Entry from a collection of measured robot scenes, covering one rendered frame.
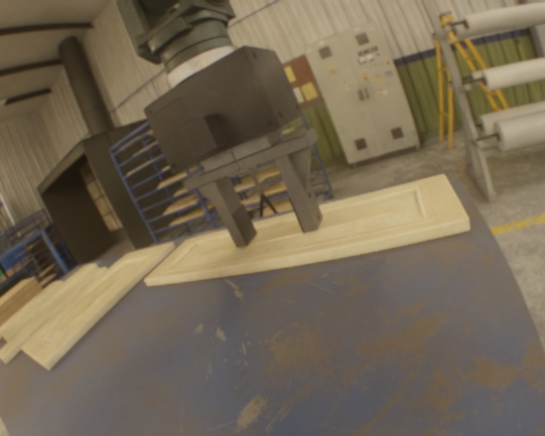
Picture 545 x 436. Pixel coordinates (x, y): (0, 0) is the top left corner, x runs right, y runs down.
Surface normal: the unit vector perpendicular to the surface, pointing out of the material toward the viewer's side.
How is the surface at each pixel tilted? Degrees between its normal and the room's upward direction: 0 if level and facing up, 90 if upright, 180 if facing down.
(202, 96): 90
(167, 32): 90
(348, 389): 0
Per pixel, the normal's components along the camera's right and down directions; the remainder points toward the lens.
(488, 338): -0.39, -0.87
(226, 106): -0.33, 0.45
